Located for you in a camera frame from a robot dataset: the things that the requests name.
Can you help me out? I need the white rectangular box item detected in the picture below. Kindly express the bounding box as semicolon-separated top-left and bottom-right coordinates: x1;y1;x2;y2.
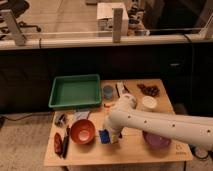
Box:
116;82;125;97

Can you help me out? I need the wooden table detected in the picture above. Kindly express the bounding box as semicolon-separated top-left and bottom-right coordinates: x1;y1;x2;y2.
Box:
44;79;193;166

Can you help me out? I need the purple bowl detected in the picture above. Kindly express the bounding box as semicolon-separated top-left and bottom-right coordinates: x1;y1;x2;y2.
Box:
142;131;171;149

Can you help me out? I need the red bowl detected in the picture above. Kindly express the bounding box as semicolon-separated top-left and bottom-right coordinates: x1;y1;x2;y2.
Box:
70;119;95;145

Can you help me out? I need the dark brown grape bunch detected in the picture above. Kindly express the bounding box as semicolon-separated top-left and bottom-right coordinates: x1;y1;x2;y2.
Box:
137;84;160;97

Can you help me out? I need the white cardboard box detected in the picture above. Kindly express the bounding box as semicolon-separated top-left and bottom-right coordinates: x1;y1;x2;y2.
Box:
97;2;128;36

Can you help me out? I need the black utensil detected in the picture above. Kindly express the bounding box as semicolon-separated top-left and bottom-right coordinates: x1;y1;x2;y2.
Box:
62;126;70;158

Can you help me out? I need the left metal post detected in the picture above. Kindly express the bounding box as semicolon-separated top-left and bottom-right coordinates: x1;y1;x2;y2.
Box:
0;9;26;46

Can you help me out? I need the blue cup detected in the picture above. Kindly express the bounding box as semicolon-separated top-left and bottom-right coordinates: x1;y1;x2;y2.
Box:
103;85;113;100

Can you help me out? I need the dark red spoon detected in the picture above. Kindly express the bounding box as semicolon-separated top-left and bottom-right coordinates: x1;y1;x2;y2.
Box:
54;133;62;156

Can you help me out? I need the green plastic tray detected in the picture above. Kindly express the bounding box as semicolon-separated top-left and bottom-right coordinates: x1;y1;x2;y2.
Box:
48;74;102;110

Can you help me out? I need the blue sponge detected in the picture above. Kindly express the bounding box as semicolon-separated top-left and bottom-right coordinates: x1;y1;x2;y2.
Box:
99;130;110;144

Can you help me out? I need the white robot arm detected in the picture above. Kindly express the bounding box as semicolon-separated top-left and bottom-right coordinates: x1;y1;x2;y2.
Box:
103;93;213;151

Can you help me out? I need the grey cloth piece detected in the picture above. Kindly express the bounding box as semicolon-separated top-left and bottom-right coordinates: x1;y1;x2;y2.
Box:
72;111;90;122

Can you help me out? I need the metal post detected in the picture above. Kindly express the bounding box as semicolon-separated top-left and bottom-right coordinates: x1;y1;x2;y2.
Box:
112;8;123;43
0;9;26;46

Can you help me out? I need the middle metal post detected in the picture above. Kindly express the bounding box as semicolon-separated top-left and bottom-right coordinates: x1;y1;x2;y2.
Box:
112;8;123;43

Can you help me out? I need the black office chair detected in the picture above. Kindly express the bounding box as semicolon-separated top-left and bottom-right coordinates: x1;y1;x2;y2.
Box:
0;0;41;34

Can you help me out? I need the white cup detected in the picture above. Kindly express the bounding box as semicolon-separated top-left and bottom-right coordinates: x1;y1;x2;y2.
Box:
142;96;157;112

